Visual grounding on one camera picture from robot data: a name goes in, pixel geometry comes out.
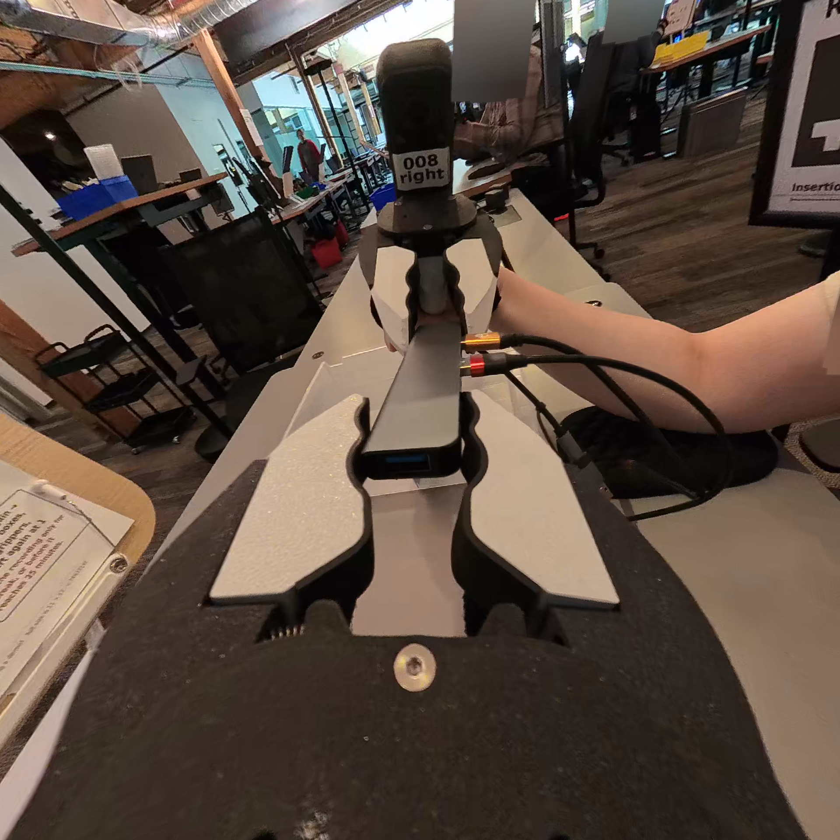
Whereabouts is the grey cabinet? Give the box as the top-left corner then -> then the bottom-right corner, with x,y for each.
676,88 -> 749,158

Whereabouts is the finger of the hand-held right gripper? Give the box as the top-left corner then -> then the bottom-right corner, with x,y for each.
371,246 -> 421,355
446,243 -> 496,342

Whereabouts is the thin black cable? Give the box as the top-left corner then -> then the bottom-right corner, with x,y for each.
502,371 -> 706,500

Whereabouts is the clear acrylic stand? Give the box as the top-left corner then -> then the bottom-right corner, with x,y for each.
282,360 -> 470,496

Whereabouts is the blue storage bin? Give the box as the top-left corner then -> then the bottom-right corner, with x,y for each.
58,174 -> 140,221

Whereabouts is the person's right hand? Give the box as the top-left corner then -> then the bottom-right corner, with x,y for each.
492,266 -> 546,336

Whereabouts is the wooden desk with dark frame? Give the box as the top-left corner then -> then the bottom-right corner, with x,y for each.
12,172 -> 231,257

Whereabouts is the instruction sheet on stand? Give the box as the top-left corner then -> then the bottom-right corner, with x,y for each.
0,413 -> 157,742

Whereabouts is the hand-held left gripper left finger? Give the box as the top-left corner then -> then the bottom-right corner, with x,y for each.
209,394 -> 376,608

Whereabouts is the person's right forearm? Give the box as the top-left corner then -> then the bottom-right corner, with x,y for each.
541,269 -> 840,434

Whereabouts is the wooden post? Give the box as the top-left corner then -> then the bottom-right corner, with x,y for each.
190,29 -> 270,165

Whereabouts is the dark grey usb hub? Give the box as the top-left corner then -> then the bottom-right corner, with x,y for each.
360,322 -> 463,480

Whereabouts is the yellow tray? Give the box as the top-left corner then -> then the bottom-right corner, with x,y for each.
653,29 -> 710,67

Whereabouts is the black office chair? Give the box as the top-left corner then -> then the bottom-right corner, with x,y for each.
567,29 -> 664,263

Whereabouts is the black cable with red plug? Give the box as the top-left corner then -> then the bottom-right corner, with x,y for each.
459,352 -> 716,503

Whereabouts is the black cable with orange plug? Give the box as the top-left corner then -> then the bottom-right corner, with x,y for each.
461,332 -> 732,522

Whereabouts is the framed black white poster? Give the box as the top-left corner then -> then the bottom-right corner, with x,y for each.
748,0 -> 840,231

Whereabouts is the black rolling cart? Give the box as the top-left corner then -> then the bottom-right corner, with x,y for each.
34,325 -> 198,455

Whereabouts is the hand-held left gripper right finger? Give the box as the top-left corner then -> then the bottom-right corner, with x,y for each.
451,390 -> 621,611

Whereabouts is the black round mat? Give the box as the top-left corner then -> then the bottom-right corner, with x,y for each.
561,406 -> 782,500

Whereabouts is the black mesh chair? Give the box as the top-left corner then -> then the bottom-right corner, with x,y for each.
161,206 -> 322,375

